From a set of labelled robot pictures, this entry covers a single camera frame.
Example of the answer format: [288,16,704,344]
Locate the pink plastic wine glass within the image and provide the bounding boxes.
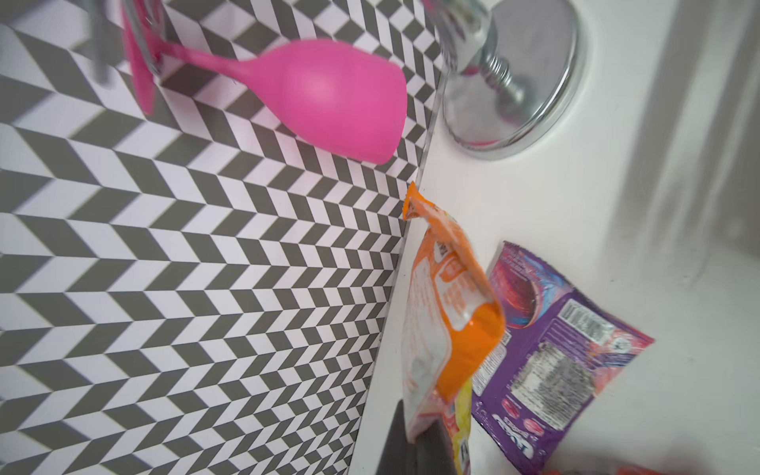
[121,1,407,164]

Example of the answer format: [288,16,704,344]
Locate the orange candy bag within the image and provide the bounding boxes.
[401,184,506,474]

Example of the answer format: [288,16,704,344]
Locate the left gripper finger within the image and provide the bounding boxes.
[376,401,456,475]

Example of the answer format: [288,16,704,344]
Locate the purple Fox's berries bag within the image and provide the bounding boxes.
[472,243,654,474]

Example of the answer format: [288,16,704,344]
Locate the chrome glass holder stand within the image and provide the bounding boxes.
[425,1,585,158]

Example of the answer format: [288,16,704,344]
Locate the red 100 candy bag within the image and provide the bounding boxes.
[544,465,662,475]

